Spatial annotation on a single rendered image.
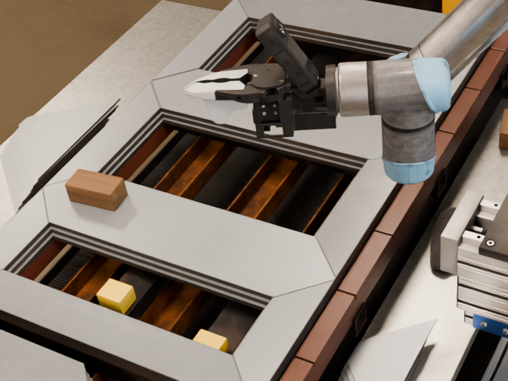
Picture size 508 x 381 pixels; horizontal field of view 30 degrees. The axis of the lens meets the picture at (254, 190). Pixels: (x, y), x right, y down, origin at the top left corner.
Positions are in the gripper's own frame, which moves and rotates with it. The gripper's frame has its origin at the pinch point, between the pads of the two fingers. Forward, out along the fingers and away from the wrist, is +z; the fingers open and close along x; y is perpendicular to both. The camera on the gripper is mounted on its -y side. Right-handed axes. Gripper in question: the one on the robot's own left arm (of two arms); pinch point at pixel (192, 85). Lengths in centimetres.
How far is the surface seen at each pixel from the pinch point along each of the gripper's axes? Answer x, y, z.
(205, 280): 29, 58, 10
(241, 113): 82, 50, 7
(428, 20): 119, 45, -40
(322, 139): 71, 51, -12
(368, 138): 70, 52, -23
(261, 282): 27, 57, -1
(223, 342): 16, 63, 6
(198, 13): 148, 51, 27
